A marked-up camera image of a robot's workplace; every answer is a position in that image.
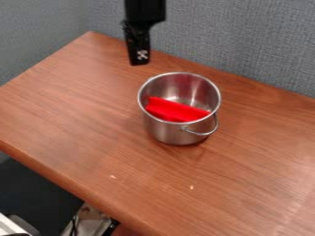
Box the red rectangular block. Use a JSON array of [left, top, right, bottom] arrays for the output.
[[145, 97, 211, 123]]

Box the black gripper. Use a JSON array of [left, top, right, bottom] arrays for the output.
[[120, 0, 165, 65]]

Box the stainless steel pot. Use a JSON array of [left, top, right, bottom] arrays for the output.
[[137, 72, 221, 146]]

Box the grey table leg bracket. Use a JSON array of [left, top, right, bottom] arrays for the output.
[[60, 204, 119, 236]]

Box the white object at corner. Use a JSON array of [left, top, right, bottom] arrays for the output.
[[0, 213, 30, 236]]

